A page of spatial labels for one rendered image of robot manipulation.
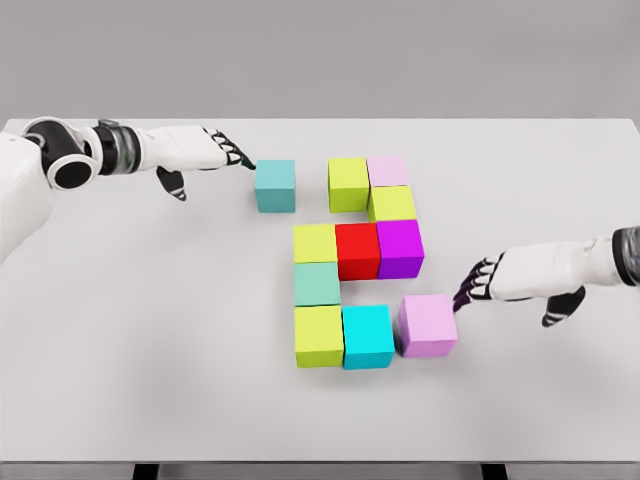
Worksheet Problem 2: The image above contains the purple cube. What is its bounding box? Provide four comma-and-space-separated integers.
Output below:
375, 219, 426, 280

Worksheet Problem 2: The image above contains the yellow-green cube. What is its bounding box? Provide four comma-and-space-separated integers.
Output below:
327, 157, 372, 214
293, 305, 345, 370
292, 223, 338, 265
367, 185, 418, 224

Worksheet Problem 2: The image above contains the pale pink cube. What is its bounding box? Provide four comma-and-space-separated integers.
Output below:
366, 154, 412, 189

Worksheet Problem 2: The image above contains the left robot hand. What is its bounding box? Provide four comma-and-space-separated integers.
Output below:
155, 125, 257, 203

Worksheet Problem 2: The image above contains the pink-lilac cube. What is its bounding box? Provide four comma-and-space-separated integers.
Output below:
397, 293, 459, 359

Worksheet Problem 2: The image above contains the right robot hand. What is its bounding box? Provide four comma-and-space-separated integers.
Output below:
452, 247, 587, 329

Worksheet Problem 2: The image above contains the red cube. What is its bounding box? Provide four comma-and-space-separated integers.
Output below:
334, 222, 382, 281

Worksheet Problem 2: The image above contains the cyan cube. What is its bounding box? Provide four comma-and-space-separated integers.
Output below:
340, 304, 395, 371

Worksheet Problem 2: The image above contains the mint green cube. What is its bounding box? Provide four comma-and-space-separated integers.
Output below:
293, 261, 342, 308

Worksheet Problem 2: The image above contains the teal cube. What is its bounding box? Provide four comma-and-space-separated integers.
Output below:
253, 159, 296, 215

